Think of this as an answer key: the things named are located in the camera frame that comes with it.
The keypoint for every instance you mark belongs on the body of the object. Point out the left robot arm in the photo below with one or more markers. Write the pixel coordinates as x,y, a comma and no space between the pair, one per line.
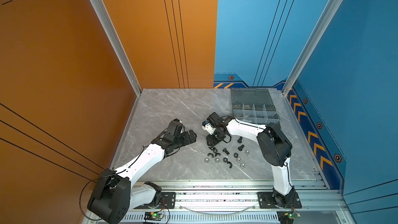
115,192

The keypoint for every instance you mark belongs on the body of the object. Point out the circuit board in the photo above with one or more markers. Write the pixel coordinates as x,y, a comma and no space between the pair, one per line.
287,217
153,217

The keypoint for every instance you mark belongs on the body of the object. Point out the black hex bolt middle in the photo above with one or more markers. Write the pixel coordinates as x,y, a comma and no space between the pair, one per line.
225,151

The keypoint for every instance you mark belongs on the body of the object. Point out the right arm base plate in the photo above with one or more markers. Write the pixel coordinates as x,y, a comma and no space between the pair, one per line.
275,200

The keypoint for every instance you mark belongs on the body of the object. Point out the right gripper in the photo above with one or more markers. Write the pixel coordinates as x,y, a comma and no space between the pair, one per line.
210,141

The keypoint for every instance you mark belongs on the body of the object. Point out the front aluminium rail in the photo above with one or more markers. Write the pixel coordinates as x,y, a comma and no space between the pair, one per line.
246,202

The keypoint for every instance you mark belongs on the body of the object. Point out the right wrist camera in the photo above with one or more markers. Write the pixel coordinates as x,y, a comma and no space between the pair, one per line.
206,125

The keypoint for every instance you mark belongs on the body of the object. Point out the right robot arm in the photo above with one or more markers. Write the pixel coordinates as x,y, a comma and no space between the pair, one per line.
274,145

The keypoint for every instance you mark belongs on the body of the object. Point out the right aluminium frame post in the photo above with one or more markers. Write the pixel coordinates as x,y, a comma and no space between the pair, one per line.
323,22

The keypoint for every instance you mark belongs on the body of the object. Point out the left circuit board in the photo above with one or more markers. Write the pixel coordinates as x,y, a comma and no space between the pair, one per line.
153,217

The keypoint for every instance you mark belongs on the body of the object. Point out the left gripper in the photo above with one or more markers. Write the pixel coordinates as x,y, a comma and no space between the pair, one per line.
187,140

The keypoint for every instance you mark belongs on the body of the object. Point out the clear plastic organizer box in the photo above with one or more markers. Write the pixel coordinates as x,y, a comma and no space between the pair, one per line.
254,106

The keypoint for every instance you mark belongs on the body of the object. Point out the right circuit board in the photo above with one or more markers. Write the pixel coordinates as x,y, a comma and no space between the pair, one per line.
287,217

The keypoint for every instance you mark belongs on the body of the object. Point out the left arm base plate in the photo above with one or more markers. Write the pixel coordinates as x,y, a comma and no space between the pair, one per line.
167,199

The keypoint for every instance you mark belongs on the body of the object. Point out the left aluminium frame post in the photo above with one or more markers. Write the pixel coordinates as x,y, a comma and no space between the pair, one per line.
112,35

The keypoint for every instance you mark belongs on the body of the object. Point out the black wing nut front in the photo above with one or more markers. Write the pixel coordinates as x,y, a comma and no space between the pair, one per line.
229,163

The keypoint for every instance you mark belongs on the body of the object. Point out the black hex bolt lower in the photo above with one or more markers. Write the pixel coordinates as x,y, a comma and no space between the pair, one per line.
240,147

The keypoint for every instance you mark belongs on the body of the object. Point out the aluminium frame post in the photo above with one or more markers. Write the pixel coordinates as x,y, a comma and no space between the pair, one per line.
323,22
112,35

